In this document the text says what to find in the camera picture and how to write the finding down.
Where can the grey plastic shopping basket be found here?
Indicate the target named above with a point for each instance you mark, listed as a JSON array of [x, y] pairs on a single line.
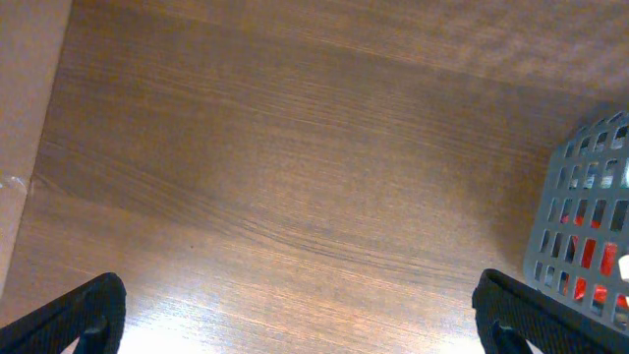
[[586, 173]]

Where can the spaghetti packet with orange ends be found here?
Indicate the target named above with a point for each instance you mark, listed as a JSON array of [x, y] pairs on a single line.
[[598, 257]]

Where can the beige paper flour bag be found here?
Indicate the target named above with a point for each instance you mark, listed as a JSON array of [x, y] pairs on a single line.
[[623, 267]]

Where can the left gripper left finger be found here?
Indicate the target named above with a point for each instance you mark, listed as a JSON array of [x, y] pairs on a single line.
[[91, 315]]

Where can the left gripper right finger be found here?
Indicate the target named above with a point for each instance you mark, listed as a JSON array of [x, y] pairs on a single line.
[[512, 317]]

